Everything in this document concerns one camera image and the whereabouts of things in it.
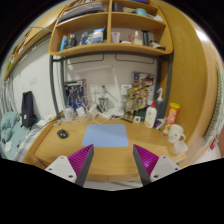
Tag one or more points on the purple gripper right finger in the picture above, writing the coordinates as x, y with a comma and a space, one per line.
152, 167

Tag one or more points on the wooden mechanical model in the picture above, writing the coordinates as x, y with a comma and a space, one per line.
136, 100

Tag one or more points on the dark spray bottle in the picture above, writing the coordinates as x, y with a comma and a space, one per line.
159, 103

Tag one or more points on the red chips can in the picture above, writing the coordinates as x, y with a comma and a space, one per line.
171, 117

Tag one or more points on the blue bottle on shelf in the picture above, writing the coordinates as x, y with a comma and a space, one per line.
64, 43

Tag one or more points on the black tumbler on shelf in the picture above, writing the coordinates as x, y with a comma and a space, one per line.
145, 37

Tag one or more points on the blue mouse pad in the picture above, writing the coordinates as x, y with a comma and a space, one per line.
106, 135

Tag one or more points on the white lotion bottle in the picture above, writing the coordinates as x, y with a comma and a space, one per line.
150, 116

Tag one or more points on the white mug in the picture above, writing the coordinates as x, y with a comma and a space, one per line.
176, 133

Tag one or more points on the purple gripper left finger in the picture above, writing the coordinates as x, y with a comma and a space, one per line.
75, 167

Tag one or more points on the clear plastic cup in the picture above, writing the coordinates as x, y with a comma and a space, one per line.
180, 147

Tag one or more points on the wooden wall shelf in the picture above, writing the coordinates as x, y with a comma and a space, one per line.
98, 26

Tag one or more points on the teal bedding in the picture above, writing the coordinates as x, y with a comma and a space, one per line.
12, 135

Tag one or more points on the black computer mouse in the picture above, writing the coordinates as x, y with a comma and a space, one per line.
62, 134

